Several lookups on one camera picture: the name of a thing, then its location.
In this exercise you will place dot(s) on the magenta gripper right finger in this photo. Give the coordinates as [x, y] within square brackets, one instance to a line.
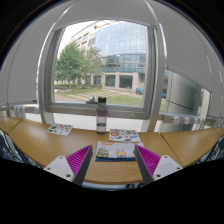
[154, 167]

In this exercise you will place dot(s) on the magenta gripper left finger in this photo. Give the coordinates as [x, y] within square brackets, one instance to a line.
[73, 167]

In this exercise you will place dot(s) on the folded printed white towel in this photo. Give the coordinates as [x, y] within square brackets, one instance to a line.
[113, 152]

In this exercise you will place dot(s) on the sticker sheet on left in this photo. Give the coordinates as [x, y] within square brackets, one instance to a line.
[60, 129]

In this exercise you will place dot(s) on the colourful sticker sheet centre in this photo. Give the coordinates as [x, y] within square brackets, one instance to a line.
[123, 135]

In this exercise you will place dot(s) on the black chair right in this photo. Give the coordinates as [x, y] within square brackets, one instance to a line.
[217, 152]

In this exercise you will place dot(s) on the black chair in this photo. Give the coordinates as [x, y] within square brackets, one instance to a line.
[9, 151]
[217, 152]

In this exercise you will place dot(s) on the clear water bottle black cap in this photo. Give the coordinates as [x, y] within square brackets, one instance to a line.
[101, 116]

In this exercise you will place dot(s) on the black chair left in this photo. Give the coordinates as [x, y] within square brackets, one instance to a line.
[9, 151]

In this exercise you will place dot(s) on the white radiator rail right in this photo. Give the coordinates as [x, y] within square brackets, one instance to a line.
[172, 122]

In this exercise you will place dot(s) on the white radiator rail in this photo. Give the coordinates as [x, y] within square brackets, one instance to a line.
[18, 110]
[172, 122]

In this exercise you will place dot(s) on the grey window frame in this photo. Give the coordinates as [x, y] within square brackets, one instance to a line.
[152, 94]

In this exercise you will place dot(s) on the white radiator rail left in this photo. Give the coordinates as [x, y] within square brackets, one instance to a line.
[18, 110]

